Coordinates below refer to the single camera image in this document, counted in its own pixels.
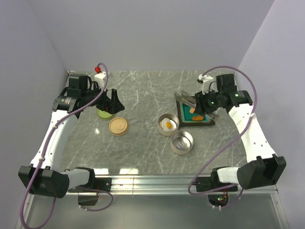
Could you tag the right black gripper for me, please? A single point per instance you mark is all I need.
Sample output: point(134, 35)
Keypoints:
point(201, 107)

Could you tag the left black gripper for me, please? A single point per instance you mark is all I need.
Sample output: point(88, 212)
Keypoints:
point(111, 106)

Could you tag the brown fried cutlet piece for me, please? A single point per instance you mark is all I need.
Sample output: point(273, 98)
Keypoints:
point(198, 118)

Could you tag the metal tongs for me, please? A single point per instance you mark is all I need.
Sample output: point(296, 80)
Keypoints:
point(188, 100)

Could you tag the tan round lid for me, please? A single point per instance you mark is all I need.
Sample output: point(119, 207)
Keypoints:
point(118, 126)

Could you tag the white egg piece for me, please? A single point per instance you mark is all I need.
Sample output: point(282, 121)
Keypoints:
point(168, 125)

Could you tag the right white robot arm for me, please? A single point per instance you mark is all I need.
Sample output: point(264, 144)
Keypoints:
point(263, 167)

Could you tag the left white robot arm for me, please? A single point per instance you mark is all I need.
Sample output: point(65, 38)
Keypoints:
point(43, 176)

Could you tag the steel lunch tin near tray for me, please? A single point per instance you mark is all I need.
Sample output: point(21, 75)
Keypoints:
point(172, 117)

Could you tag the steel lunch tin front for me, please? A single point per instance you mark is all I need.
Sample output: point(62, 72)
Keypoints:
point(181, 142)

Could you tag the green round lid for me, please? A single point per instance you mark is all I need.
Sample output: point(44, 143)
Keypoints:
point(104, 115)

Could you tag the black teal square tray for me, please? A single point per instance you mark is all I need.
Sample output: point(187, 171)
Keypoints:
point(185, 117)

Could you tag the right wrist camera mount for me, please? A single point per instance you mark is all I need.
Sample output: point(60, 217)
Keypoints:
point(206, 82)

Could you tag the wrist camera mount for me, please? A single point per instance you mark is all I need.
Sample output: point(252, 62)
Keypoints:
point(101, 77)
point(206, 82)

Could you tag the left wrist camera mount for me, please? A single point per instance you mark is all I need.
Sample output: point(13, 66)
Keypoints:
point(101, 77)

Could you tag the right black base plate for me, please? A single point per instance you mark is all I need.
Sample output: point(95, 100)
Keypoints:
point(203, 184)

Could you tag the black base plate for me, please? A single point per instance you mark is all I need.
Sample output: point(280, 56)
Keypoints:
point(203, 184)
point(102, 183)

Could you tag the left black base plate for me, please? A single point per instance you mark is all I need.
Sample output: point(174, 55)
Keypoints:
point(102, 183)

